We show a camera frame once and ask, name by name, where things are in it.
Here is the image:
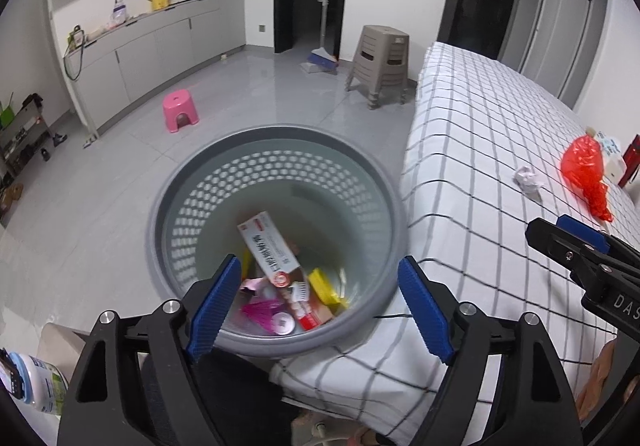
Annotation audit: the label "crumpled white paper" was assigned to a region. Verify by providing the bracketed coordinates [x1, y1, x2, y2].
[514, 166, 546, 194]

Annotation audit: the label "long-handled dustpan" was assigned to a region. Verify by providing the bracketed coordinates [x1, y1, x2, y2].
[300, 0, 338, 76]

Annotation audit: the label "shoe rack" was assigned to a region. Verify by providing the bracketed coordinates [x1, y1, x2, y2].
[0, 93, 53, 177]

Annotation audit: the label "white wardrobe doors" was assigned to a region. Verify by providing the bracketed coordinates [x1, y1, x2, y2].
[515, 0, 608, 109]

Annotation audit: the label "blue patterned packet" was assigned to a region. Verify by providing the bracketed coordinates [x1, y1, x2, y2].
[597, 131, 623, 157]

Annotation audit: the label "light pink wrapper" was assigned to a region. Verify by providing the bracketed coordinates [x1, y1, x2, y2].
[241, 276, 275, 298]

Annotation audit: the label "stack of beige plastic stools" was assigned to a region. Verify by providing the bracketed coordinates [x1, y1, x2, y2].
[345, 25, 411, 111]

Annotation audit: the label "black phone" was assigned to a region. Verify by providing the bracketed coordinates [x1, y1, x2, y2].
[0, 348, 23, 402]

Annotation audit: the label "person's dark trouser leg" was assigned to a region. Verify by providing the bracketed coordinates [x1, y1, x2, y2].
[140, 351, 296, 446]

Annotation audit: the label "person's right hand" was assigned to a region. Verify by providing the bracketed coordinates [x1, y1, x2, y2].
[580, 340, 621, 427]

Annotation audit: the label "white plastic bottle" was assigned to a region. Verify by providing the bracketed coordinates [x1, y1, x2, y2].
[10, 353, 68, 414]

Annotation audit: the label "white cabinet unit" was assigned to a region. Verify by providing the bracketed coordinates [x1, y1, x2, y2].
[47, 0, 248, 138]

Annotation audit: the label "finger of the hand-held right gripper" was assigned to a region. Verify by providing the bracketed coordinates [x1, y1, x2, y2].
[525, 218, 621, 299]
[556, 214, 640, 272]

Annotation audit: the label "hanging cable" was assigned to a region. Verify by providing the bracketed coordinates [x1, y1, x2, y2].
[62, 46, 84, 82]

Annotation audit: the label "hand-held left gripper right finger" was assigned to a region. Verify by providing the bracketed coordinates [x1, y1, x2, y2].
[397, 256, 585, 446]

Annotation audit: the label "grey perforated plastic basket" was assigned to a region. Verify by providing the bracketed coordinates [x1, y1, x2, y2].
[146, 125, 408, 359]

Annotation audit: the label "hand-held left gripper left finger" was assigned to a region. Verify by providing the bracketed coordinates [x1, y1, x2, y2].
[57, 253, 242, 446]

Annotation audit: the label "pink package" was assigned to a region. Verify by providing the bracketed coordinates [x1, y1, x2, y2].
[242, 298, 297, 337]

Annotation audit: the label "bed with checked sheet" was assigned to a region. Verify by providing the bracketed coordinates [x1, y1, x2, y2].
[270, 41, 640, 446]

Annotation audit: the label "blue broom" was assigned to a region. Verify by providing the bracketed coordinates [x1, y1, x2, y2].
[307, 0, 338, 68]

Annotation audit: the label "red and white toothpaste box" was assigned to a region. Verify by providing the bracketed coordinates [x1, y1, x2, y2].
[236, 211, 335, 332]

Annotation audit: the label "pink plastic stool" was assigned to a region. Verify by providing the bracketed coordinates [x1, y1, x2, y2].
[162, 89, 201, 133]

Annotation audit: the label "red plastic bag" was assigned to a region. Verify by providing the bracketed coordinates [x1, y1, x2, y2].
[560, 136, 615, 223]

